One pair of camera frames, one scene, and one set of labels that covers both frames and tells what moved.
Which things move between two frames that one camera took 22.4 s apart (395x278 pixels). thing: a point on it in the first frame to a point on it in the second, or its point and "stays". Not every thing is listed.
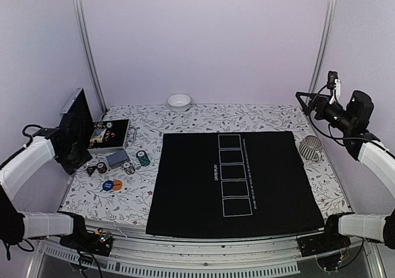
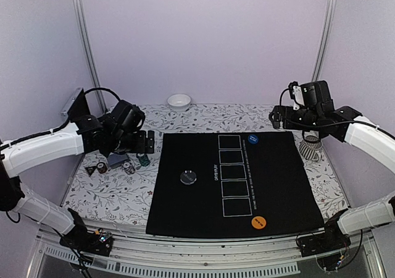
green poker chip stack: (142, 157) stays
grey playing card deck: (116, 159) stays
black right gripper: (324, 102) to (288, 120)
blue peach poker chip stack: (128, 168) stays
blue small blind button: (107, 185) to (252, 139)
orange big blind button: (117, 185) to (258, 222)
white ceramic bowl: (179, 102) stays
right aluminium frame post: (322, 51) stays
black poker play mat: (231, 182) stays
